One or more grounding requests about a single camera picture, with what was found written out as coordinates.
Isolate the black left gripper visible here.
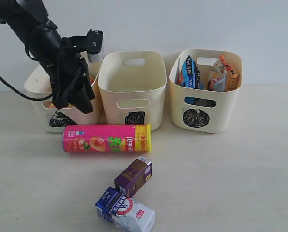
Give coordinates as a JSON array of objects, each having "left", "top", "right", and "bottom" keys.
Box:
[{"left": 46, "top": 29, "right": 104, "bottom": 114}]

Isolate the yellow Lays chips can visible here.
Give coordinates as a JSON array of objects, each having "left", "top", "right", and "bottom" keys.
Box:
[{"left": 47, "top": 75, "right": 95, "bottom": 109}]

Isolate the blue black snack bag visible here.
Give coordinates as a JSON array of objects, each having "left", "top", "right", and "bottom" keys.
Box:
[{"left": 175, "top": 56, "right": 203, "bottom": 90}]

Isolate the orange snack bag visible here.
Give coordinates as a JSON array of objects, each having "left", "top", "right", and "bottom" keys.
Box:
[{"left": 207, "top": 54, "right": 239, "bottom": 92}]

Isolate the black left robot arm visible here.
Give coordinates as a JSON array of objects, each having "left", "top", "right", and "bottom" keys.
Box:
[{"left": 0, "top": 0, "right": 104, "bottom": 114}]

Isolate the cream bin square mark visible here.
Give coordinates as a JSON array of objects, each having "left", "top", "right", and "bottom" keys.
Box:
[{"left": 98, "top": 51, "right": 167, "bottom": 130}]

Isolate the cream bin triangle mark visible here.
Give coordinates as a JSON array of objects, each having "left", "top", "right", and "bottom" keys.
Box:
[{"left": 24, "top": 61, "right": 103, "bottom": 133}]

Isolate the pink Lays chips can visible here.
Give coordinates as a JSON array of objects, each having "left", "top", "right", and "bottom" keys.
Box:
[{"left": 62, "top": 124, "right": 151, "bottom": 152}]

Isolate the cream bin circle mark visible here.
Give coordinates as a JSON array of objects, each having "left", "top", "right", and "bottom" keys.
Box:
[{"left": 169, "top": 49, "right": 243, "bottom": 133}]

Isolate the purple drink carton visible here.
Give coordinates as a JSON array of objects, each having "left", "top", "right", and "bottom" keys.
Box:
[{"left": 114, "top": 156, "right": 152, "bottom": 198}]

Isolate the blue white milk carton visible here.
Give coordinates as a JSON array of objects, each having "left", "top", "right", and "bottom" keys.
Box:
[{"left": 95, "top": 187, "right": 155, "bottom": 232}]

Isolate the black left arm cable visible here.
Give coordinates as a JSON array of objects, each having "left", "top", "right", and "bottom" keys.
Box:
[{"left": 0, "top": 24, "right": 62, "bottom": 100}]

